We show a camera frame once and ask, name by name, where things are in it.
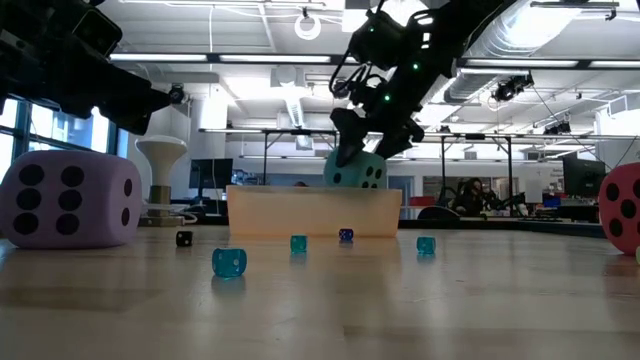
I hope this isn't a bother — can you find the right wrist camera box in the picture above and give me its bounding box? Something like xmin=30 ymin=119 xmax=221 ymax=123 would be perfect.
xmin=348 ymin=10 xmax=407 ymax=71

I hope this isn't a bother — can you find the black office chair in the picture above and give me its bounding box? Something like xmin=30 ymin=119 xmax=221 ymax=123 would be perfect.
xmin=417 ymin=204 xmax=462 ymax=221

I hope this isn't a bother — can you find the large red foam die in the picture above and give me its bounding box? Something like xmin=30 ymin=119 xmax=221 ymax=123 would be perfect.
xmin=598 ymin=162 xmax=640 ymax=256

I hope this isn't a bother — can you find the white hanging ring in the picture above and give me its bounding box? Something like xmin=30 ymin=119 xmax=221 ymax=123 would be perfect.
xmin=293 ymin=13 xmax=323 ymax=42

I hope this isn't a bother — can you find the black workstation frame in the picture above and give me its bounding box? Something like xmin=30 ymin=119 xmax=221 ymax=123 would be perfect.
xmin=198 ymin=127 xmax=339 ymax=189
xmin=422 ymin=131 xmax=514 ymax=211

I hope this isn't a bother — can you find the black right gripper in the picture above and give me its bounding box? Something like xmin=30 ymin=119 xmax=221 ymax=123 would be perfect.
xmin=330 ymin=69 xmax=426 ymax=168

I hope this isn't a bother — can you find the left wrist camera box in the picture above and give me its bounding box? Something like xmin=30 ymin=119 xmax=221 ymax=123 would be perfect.
xmin=72 ymin=7 xmax=124 ymax=56

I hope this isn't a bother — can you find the window with dark frame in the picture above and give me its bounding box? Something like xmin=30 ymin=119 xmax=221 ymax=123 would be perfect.
xmin=0 ymin=97 xmax=121 ymax=169

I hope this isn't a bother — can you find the black overhead light bar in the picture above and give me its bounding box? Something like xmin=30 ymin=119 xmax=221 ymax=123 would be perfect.
xmin=108 ymin=52 xmax=640 ymax=70

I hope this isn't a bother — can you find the large teal foam die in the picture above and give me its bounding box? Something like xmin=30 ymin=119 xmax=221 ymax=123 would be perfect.
xmin=323 ymin=149 xmax=389 ymax=190

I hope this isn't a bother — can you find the large purple foam die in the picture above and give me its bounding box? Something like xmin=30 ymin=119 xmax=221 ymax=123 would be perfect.
xmin=0 ymin=149 xmax=145 ymax=250

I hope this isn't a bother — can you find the orange translucent plastic bin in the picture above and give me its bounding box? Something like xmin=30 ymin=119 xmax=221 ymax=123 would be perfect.
xmin=225 ymin=184 xmax=404 ymax=239

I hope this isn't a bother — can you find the person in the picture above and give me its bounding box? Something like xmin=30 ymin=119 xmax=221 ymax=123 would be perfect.
xmin=452 ymin=177 xmax=494 ymax=217

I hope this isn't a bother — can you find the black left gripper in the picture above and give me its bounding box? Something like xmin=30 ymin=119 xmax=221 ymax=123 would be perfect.
xmin=0 ymin=19 xmax=171 ymax=136

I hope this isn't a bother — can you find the white coiled cable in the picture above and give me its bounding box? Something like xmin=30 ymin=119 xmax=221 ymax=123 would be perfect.
xmin=142 ymin=202 xmax=199 ymax=225

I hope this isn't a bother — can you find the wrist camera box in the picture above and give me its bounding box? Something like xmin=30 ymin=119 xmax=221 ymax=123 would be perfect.
xmin=72 ymin=7 xmax=124 ymax=56
xmin=348 ymin=10 xmax=407 ymax=71

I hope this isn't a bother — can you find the black computer monitor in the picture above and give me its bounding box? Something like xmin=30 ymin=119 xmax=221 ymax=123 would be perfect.
xmin=188 ymin=158 xmax=235 ymax=190
xmin=562 ymin=157 xmax=609 ymax=199

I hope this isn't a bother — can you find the white mushroom-shaped lamp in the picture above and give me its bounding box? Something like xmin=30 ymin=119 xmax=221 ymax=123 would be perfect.
xmin=134 ymin=134 xmax=189 ymax=227

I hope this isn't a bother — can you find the black ceiling camera rig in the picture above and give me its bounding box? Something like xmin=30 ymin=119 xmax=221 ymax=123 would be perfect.
xmin=492 ymin=73 xmax=535 ymax=104

